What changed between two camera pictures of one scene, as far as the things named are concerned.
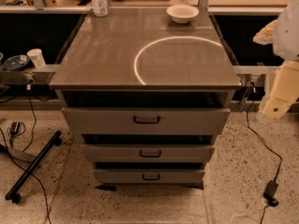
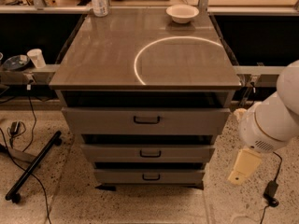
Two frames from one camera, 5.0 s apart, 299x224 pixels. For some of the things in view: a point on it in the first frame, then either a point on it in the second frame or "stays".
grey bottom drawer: x=149 y=176 stays
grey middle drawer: x=148 y=153 stays
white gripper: x=288 y=32 to x=252 y=133
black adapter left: x=15 y=126 stays
